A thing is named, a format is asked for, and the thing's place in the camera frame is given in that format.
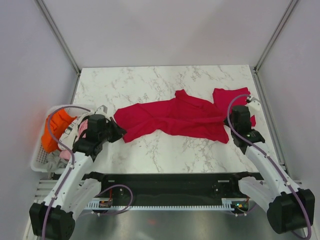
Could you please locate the white plastic laundry basket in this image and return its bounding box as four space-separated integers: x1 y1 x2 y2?
30 104 96 175

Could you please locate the purple cable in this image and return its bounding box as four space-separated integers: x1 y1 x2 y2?
42 104 134 240
226 93 312 238

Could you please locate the pink t-shirt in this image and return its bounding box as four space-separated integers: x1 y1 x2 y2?
60 119 88 161

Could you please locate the white printed t-shirt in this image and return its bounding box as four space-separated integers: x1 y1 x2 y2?
58 117 81 151

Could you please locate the red t-shirt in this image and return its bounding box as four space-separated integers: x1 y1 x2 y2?
114 89 229 144
212 87 256 127

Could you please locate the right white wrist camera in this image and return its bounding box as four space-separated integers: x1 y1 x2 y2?
246 96 262 117

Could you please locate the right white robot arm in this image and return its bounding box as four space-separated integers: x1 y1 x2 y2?
225 105 315 239

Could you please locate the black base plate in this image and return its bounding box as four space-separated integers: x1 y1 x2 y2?
86 171 263 206

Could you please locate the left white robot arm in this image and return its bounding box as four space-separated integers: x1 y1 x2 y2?
29 114 126 240

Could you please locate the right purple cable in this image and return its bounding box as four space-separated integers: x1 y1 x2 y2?
226 93 312 238

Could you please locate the aluminium frame post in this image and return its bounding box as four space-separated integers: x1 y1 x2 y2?
34 0 81 77
252 0 301 75

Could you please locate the orange t-shirt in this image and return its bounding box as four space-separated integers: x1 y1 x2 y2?
41 109 76 153

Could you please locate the white slotted cable duct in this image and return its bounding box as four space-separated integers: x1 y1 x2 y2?
84 198 258 210

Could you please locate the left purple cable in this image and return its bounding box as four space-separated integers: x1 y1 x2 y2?
42 104 134 240

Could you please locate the folded red t-shirt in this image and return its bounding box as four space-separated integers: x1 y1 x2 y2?
212 87 256 127

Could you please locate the grey t-shirt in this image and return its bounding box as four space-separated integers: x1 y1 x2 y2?
45 150 68 173

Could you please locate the left aluminium frame post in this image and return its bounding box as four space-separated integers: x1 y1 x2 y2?
34 0 81 77

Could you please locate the right aluminium frame post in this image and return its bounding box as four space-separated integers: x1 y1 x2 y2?
252 0 301 75

